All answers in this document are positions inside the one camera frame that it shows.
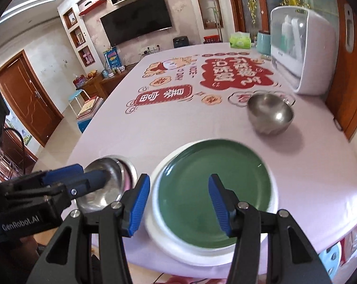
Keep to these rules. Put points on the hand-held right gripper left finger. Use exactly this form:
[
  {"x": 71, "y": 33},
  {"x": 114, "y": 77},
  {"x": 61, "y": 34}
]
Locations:
[{"x": 138, "y": 207}]

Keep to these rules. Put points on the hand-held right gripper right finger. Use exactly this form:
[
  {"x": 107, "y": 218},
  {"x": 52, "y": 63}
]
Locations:
[{"x": 220, "y": 207}]

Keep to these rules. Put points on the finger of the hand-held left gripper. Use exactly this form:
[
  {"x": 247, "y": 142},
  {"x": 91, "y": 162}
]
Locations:
[
  {"x": 63, "y": 173},
  {"x": 89, "y": 182}
]

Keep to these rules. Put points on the large steel bowl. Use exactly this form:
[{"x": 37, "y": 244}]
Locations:
[{"x": 130, "y": 165}]

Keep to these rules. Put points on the green plate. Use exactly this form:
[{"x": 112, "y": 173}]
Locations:
[{"x": 184, "y": 183}]

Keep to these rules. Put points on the large white plate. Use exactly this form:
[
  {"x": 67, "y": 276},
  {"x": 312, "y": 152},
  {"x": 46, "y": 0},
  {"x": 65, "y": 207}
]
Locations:
[{"x": 172, "y": 248}]

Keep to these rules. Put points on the blue plastic stool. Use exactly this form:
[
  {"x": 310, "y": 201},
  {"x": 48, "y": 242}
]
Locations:
[{"x": 83, "y": 124}]

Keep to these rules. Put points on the stack of books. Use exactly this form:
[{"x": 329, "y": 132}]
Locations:
[{"x": 89, "y": 106}]

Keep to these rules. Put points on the light blue round stool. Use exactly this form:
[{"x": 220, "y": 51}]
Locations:
[{"x": 78, "y": 94}]

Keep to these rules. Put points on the wooden door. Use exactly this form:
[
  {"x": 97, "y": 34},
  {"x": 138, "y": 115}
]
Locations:
[{"x": 27, "y": 100}]

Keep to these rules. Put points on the printed lilac tablecloth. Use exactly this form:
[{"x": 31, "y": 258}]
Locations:
[{"x": 196, "y": 118}]

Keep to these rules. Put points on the pink tin box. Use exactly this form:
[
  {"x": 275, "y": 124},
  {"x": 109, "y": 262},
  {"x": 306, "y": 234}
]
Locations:
[{"x": 79, "y": 82}]

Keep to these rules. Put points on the wooden television cabinet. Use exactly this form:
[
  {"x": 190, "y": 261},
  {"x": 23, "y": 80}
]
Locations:
[{"x": 107, "y": 84}]

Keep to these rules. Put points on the small beige steel bowl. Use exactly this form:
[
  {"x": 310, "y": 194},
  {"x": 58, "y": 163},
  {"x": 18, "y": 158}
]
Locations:
[{"x": 270, "y": 115}]

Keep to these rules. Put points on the blue printed box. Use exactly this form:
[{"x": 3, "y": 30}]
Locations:
[{"x": 112, "y": 59}]

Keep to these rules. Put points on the red and black bin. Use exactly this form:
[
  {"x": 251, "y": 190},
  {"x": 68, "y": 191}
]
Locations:
[{"x": 211, "y": 39}]

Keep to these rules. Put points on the green tissue pack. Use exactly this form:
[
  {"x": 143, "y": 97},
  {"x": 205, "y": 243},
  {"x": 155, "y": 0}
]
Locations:
[{"x": 240, "y": 40}]

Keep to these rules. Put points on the white bottle steriliser cabinet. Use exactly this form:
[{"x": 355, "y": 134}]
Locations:
[{"x": 314, "y": 59}]

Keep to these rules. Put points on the gold hanging ornament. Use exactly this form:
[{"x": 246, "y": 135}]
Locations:
[{"x": 251, "y": 6}]

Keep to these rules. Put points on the wall poster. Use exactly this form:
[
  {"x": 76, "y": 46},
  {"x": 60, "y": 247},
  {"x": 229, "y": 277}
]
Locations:
[{"x": 18, "y": 131}]

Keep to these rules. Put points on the wall television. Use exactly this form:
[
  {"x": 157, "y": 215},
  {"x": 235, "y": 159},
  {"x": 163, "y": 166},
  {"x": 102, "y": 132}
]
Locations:
[{"x": 137, "y": 20}]

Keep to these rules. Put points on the red wall shelf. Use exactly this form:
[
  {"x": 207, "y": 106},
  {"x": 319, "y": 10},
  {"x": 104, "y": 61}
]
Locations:
[{"x": 92, "y": 6}]

